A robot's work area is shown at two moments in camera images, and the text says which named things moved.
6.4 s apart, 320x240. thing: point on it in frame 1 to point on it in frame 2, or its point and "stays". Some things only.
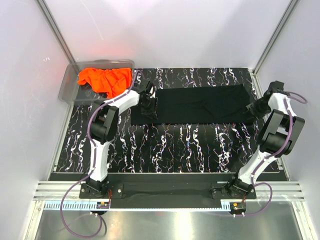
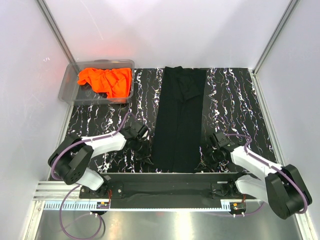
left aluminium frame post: (54, 28) stays
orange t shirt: (110, 82) stays
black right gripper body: (258, 108) to (213, 157)
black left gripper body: (149, 108) to (141, 149)
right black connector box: (237, 208) stays
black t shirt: (208, 105) to (178, 145)
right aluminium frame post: (291, 8) stays
